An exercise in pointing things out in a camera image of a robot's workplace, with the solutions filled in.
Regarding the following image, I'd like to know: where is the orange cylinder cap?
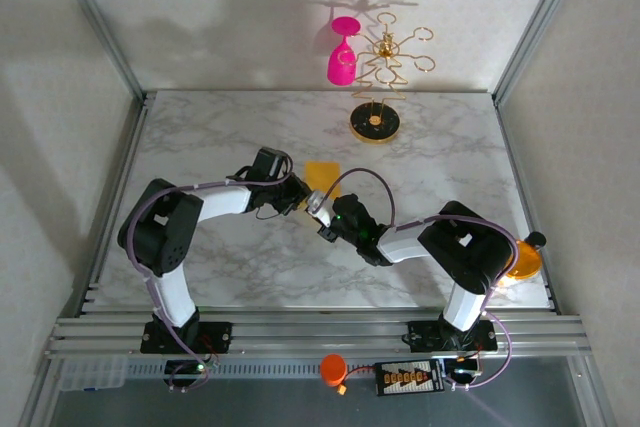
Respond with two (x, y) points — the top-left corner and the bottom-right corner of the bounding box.
(320, 353), (349, 388)

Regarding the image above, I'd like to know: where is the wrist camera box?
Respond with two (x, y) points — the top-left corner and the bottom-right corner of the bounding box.
(305, 189), (334, 229)
(248, 146), (294, 183)

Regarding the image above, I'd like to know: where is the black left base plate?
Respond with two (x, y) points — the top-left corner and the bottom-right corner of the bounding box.
(139, 319), (234, 356)

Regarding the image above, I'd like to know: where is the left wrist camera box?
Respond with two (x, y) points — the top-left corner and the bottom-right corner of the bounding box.
(248, 146), (294, 183)

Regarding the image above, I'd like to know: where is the aluminium corner post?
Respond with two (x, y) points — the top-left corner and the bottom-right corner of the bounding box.
(492, 0), (586, 106)
(47, 0), (149, 101)

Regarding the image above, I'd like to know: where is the black power board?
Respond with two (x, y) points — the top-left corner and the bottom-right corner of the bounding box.
(373, 358), (446, 396)

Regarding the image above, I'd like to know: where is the gold wire glass rack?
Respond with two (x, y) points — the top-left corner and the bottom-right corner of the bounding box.
(348, 11), (437, 144)

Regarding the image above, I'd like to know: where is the clear plastic organizer box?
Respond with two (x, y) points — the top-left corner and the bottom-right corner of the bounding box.
(58, 354), (129, 393)

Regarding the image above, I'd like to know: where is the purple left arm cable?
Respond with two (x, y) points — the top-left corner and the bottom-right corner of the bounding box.
(117, 151), (296, 394)

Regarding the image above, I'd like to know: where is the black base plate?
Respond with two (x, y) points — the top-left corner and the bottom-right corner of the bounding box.
(139, 319), (234, 356)
(405, 317), (500, 354)

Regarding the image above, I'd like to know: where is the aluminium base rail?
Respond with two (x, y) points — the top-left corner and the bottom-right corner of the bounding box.
(44, 314), (596, 361)

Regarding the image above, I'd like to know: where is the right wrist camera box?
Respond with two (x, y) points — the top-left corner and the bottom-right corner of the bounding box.
(305, 189), (334, 229)

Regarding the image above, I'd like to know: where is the pink wine glass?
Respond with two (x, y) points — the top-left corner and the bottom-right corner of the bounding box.
(326, 16), (362, 87)

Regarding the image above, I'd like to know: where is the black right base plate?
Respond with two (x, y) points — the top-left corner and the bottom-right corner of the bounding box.
(405, 317), (500, 354)

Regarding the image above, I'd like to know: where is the yellow paper sheet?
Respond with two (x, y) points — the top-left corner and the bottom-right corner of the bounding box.
(299, 160), (345, 216)

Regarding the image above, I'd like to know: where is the grey slotted cable duct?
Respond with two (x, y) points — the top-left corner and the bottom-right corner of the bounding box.
(124, 359), (381, 381)

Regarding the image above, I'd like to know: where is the aluminium side rail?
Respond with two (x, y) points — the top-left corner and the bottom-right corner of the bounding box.
(492, 96), (564, 316)
(74, 94), (156, 316)

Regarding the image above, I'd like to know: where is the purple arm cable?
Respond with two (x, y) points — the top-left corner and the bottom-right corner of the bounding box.
(322, 168), (519, 391)
(117, 151), (296, 394)

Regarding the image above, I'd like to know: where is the orange wine glass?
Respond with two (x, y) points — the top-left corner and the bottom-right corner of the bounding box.
(504, 239), (544, 288)

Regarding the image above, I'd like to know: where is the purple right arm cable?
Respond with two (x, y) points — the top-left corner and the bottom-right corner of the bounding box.
(322, 168), (519, 391)

